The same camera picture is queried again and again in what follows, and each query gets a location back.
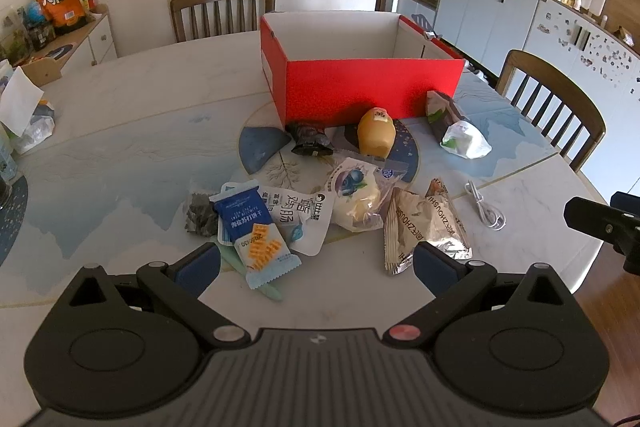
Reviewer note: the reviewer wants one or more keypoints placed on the wooden chair far side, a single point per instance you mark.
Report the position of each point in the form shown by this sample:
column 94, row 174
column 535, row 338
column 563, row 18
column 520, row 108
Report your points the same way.
column 196, row 19

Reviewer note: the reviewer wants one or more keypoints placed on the wooden chair right side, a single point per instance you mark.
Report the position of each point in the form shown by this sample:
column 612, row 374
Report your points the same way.
column 554, row 105

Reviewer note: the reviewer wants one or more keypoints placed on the dark blue tissue pack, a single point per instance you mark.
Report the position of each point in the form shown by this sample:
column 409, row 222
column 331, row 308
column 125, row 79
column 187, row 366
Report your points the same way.
column 452, row 130

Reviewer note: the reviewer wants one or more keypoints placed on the red cardboard box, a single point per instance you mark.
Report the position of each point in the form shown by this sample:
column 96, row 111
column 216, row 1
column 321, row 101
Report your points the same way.
column 331, row 67

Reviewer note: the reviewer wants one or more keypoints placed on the white tissue paper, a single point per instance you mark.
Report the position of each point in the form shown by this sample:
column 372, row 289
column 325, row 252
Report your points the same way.
column 18, row 102

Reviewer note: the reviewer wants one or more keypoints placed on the small black snack packet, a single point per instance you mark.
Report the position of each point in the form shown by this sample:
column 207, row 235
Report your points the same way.
column 310, row 140

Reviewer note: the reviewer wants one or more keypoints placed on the white drawer sideboard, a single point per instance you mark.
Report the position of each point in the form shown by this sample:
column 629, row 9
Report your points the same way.
column 81, row 49

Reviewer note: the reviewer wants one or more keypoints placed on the dark crumpled wrapper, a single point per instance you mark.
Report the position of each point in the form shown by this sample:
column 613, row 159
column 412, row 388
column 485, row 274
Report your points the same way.
column 201, row 216

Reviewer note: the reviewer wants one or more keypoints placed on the round placemat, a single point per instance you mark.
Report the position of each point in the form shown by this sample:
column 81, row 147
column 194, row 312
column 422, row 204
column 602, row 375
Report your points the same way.
column 266, row 153

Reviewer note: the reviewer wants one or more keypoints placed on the white chicken sausage pouch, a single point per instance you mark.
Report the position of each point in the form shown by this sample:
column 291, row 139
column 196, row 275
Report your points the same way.
column 302, row 219

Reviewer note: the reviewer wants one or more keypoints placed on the wooden chair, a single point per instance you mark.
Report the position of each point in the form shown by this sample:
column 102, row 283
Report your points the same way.
column 554, row 105
column 196, row 19

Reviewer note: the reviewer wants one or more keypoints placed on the blue cracker packet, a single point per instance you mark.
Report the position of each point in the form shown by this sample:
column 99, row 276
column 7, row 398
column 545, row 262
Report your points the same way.
column 254, row 235

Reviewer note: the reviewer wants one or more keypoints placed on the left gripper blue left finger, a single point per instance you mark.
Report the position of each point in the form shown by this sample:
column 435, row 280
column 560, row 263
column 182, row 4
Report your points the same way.
column 197, row 270

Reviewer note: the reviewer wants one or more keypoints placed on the blueberry pastry clear pack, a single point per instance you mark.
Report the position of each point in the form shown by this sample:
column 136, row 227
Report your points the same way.
column 362, row 186

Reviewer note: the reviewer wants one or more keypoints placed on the silver brown snack bag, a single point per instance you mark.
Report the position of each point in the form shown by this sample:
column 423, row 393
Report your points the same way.
column 413, row 218

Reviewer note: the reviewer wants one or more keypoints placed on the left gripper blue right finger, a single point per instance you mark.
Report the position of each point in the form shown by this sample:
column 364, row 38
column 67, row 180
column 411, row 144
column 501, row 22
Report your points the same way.
column 436, row 270

